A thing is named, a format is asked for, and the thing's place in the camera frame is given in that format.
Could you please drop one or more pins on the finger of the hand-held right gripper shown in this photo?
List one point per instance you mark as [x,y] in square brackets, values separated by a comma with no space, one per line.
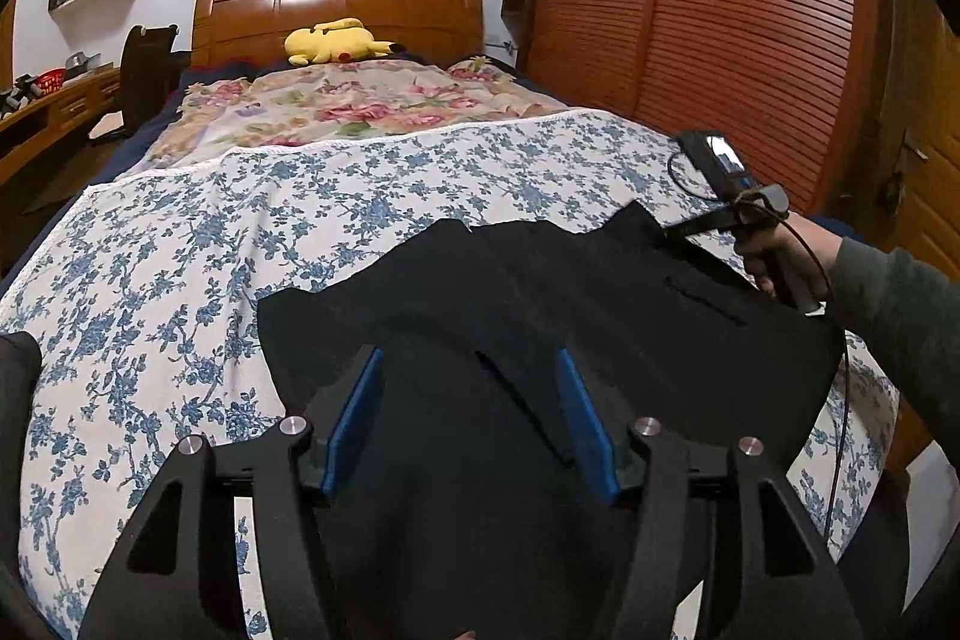
[697,227]

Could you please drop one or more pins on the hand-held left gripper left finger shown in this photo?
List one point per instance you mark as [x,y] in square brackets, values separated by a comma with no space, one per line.
[356,415]

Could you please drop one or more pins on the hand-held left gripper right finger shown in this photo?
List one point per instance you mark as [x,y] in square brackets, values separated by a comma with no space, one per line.
[585,430]

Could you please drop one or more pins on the black button shirt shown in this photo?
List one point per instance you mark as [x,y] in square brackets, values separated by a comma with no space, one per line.
[465,280]

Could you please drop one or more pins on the person's right forearm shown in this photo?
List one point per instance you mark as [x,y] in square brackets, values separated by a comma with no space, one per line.
[900,310]

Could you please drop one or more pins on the folded dark grey clothes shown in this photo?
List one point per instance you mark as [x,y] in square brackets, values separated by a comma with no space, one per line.
[16,430]

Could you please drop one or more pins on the person's right hand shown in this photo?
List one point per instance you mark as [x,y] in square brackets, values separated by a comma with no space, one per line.
[806,254]

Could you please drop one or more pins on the wooden slatted wardrobe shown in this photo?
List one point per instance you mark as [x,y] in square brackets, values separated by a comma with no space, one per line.
[712,10]

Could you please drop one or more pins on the wooden door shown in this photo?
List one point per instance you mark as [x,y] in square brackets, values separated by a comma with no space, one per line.
[930,160]

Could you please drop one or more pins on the blue floral bed sheet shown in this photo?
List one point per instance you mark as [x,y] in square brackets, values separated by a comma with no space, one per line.
[187,250]

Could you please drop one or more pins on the pink floral blanket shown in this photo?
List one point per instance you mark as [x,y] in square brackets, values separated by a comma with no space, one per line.
[337,100]

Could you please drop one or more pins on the yellow plush toy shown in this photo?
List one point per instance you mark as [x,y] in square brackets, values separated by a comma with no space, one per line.
[334,42]

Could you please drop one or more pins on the dark desk chair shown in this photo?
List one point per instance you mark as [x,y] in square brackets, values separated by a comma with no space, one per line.
[146,78]

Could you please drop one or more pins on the wooden headboard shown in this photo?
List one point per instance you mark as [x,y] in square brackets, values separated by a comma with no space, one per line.
[262,6]

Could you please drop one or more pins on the wooden desk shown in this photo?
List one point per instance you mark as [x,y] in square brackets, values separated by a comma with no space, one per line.
[67,100]

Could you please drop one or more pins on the grey metal object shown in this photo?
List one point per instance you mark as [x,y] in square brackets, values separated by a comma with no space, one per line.
[82,60]

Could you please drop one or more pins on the red basket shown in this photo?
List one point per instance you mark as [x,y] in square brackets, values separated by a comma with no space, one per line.
[50,81]

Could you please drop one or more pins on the black tools on desk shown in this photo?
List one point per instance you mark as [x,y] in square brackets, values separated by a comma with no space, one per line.
[19,93]

